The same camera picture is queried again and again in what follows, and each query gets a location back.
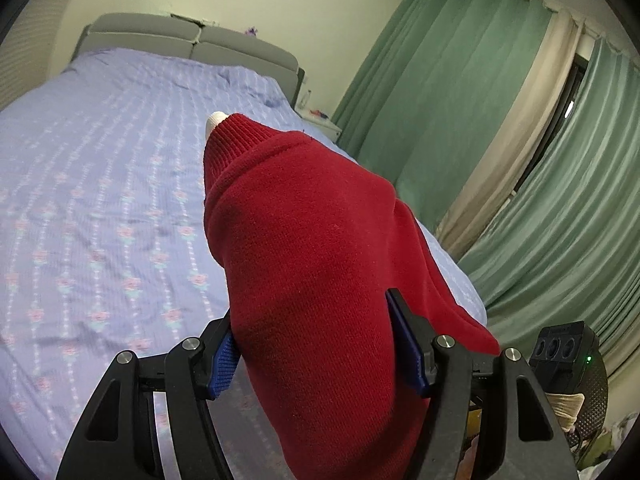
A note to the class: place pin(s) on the red fleece garment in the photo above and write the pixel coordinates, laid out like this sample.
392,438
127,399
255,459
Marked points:
310,243

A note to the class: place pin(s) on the white nightstand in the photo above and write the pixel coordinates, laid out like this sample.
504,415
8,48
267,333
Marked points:
322,123

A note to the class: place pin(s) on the green curtain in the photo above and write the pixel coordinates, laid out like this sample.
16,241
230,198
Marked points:
433,92

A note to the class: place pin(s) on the grey padded headboard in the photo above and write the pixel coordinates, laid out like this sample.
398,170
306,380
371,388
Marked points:
184,38

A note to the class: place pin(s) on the beige curtain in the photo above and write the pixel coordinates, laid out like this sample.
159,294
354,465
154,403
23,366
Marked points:
516,140

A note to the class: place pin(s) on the green curtain right panel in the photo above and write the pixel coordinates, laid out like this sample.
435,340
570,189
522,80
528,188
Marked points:
566,247

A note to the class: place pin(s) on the purple floral bed cover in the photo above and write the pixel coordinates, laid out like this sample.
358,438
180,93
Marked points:
102,241

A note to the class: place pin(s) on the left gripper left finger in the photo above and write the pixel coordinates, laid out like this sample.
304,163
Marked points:
118,433

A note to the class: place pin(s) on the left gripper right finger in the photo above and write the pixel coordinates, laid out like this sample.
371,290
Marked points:
519,436

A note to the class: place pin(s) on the black device with green light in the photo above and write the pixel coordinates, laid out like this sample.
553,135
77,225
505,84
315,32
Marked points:
567,363

